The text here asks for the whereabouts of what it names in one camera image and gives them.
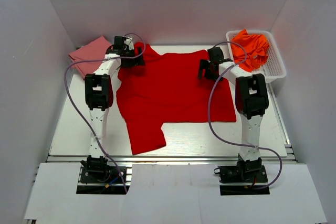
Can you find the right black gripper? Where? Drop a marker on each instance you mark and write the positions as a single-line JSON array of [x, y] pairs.
[[204, 64]]

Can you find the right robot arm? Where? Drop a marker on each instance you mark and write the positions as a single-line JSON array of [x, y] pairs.
[[251, 98]]

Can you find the orange t shirt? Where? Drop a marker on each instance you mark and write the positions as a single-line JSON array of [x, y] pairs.
[[256, 47]]

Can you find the folded pink t shirt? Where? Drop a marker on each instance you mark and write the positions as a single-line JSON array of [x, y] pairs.
[[94, 50]]

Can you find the red t shirt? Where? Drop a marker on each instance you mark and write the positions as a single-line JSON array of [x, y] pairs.
[[167, 90]]

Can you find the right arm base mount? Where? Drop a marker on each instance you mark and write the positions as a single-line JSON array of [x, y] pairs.
[[233, 183]]

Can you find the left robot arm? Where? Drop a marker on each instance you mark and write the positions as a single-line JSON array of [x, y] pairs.
[[98, 86]]

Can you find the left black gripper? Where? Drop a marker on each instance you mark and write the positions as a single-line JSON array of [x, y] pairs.
[[137, 61]]

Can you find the white plastic basket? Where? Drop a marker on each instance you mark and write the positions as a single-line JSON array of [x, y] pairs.
[[273, 69]]

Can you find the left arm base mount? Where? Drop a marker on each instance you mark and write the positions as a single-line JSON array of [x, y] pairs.
[[97, 177]]

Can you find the aluminium table rail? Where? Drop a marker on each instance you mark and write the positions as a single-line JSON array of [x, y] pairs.
[[150, 159]]

